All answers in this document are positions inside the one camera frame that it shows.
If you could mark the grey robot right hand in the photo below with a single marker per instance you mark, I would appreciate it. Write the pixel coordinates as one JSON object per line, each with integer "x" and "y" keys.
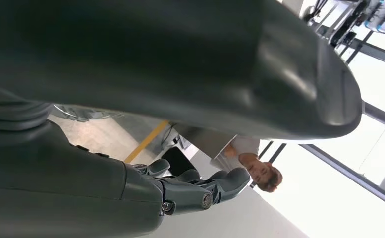
{"x": 146, "y": 49}

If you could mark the person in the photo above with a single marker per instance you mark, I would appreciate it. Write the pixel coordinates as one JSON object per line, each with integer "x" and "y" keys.
{"x": 254, "y": 164}

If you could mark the dark window frame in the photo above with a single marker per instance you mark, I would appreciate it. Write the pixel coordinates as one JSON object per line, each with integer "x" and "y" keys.
{"x": 359, "y": 177}

